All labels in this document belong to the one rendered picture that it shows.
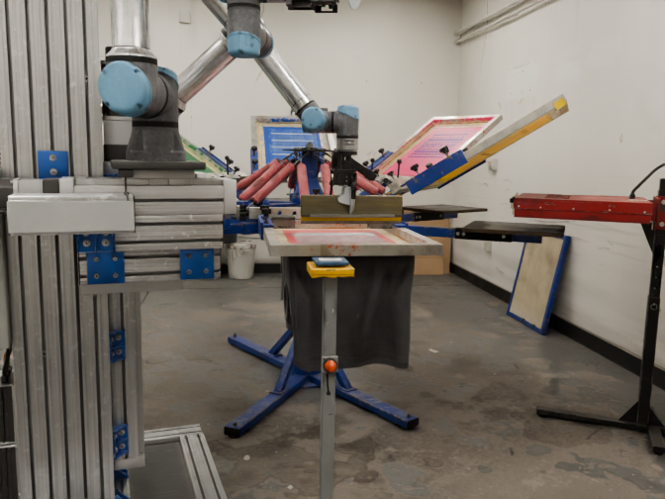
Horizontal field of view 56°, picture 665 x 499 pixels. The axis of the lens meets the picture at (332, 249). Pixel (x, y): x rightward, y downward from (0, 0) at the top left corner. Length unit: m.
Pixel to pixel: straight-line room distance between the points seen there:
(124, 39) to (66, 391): 0.98
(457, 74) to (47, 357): 5.95
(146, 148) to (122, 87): 0.19
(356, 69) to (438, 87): 0.92
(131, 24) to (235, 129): 5.23
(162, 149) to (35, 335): 0.63
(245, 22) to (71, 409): 1.16
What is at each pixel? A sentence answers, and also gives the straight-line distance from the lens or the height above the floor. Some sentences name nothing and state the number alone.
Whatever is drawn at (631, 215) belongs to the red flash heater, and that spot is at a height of 1.05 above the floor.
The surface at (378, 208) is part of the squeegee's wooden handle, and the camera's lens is 2.21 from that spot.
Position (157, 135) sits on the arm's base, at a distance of 1.65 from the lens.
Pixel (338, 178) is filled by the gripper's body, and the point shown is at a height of 1.20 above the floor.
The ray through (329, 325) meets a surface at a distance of 1.92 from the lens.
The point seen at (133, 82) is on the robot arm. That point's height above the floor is 1.43.
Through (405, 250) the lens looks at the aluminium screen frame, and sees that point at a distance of 2.12.
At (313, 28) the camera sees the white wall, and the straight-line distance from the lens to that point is 6.92.
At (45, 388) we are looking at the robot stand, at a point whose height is 0.62.
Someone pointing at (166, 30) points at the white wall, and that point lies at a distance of 6.89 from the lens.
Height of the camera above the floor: 1.28
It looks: 9 degrees down
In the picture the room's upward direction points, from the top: 1 degrees clockwise
